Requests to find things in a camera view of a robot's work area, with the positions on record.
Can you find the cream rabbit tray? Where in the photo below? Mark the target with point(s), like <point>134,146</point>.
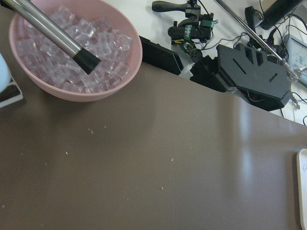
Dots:
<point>301,161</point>

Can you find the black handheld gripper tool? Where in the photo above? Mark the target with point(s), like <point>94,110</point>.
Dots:
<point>194,32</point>

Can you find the pink bowl with ice cubes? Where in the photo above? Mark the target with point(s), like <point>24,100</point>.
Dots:
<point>88,9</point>

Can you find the black plastic housing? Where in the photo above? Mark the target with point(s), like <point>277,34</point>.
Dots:
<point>263,83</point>

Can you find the light blue plastic cup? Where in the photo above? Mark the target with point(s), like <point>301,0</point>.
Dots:
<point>5,74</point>

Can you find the teach pendant tablet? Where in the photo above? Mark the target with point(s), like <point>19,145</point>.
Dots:
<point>297,51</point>

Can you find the white wire cup rack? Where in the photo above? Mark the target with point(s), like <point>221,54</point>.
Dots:
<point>11,94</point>

